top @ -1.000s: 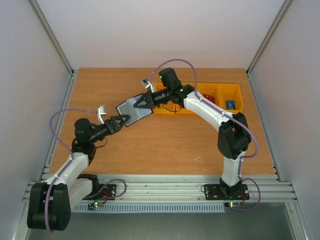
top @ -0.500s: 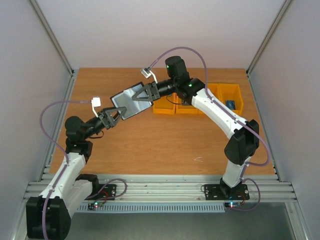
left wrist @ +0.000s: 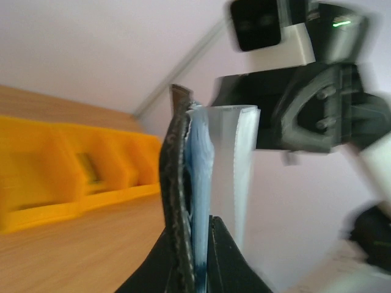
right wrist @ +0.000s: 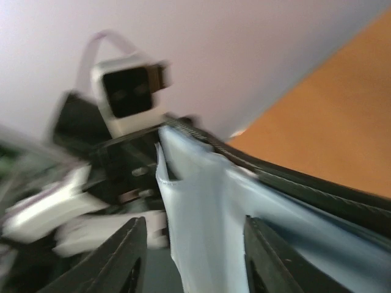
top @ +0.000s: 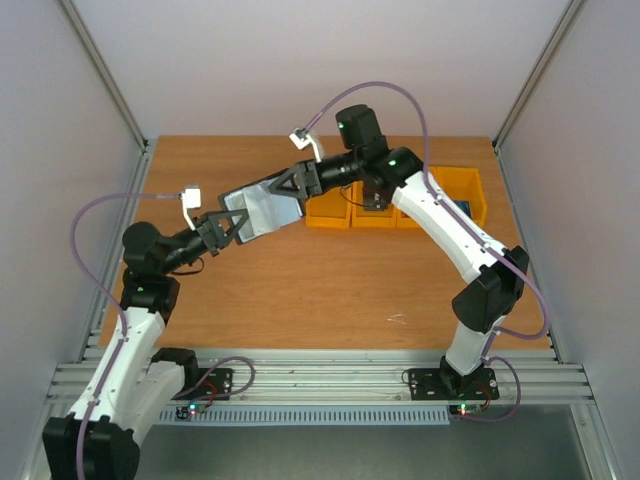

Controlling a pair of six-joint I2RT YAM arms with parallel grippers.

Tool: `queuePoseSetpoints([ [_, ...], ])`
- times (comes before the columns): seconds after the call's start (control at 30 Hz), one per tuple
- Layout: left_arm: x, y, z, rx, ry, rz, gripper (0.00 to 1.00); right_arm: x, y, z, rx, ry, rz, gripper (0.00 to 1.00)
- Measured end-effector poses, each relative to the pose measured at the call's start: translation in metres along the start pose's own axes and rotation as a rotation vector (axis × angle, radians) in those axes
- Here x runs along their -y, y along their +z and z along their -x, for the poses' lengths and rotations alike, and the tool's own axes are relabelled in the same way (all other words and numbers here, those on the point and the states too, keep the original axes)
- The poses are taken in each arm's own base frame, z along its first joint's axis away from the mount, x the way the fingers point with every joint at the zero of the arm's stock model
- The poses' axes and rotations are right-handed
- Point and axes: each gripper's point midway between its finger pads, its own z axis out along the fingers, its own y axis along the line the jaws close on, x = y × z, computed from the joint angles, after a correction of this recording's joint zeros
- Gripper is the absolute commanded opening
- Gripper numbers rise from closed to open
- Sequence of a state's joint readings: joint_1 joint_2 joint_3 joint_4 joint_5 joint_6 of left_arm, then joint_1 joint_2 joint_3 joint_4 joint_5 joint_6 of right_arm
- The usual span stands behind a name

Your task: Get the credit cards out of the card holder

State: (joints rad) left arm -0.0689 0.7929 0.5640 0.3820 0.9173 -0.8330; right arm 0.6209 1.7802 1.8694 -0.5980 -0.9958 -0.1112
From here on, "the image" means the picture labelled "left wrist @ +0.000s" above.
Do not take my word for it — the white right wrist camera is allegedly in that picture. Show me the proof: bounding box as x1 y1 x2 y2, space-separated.
226 0 315 73

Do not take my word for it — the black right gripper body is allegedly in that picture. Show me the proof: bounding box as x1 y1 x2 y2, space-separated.
210 62 367 153

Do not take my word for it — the aluminium frame post left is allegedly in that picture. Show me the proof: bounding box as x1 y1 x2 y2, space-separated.
133 19 226 119

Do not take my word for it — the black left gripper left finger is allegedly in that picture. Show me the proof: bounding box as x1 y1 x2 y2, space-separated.
117 230 183 292

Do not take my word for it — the black leather card holder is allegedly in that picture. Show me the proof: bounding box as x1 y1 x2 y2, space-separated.
159 84 260 292

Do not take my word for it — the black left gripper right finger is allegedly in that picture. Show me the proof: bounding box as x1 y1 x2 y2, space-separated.
207 215 272 293

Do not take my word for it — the yellow bin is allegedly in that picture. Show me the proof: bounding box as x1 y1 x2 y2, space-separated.
115 131 161 200
1 117 84 233
57 123 139 212

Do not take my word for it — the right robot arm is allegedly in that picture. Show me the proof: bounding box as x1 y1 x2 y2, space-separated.
213 2 390 273

